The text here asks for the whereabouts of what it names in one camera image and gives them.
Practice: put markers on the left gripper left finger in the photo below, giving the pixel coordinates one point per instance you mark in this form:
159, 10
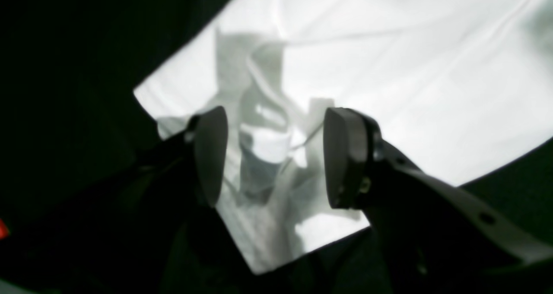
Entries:
134, 236

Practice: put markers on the white printed t-shirt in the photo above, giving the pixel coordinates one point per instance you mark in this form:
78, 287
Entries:
462, 87

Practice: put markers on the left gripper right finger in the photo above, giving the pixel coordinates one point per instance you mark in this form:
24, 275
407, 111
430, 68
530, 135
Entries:
435, 238

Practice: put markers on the black table cloth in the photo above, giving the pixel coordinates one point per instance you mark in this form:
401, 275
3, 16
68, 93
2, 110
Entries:
67, 70

